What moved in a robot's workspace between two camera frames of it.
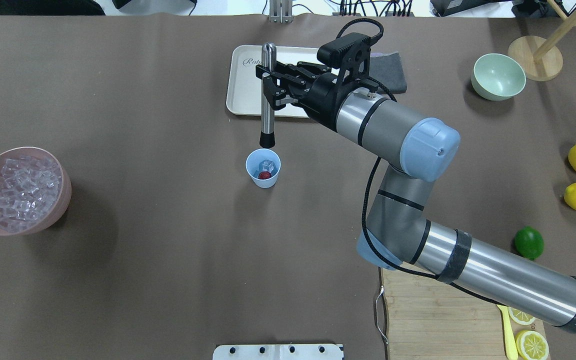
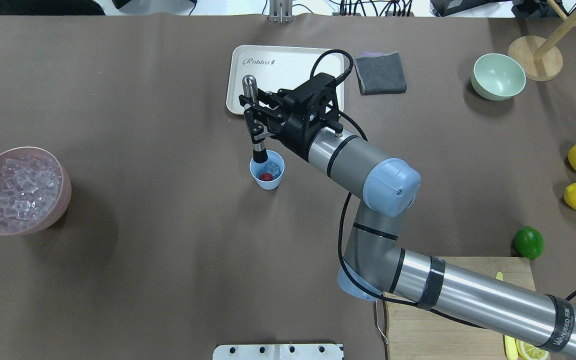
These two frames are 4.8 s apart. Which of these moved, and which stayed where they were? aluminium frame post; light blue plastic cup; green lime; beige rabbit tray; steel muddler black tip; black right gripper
Moved: steel muddler black tip; black right gripper
Stayed: beige rabbit tray; aluminium frame post; green lime; light blue plastic cup
